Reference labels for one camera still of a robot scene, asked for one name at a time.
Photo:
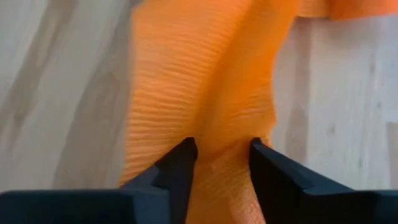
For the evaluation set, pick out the orange elastic bandage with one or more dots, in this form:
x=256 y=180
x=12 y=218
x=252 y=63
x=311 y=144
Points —
x=202 y=77

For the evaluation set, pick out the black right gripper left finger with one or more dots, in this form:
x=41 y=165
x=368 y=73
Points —
x=174 y=177

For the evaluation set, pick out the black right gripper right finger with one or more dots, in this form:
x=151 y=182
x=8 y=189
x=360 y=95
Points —
x=280 y=189

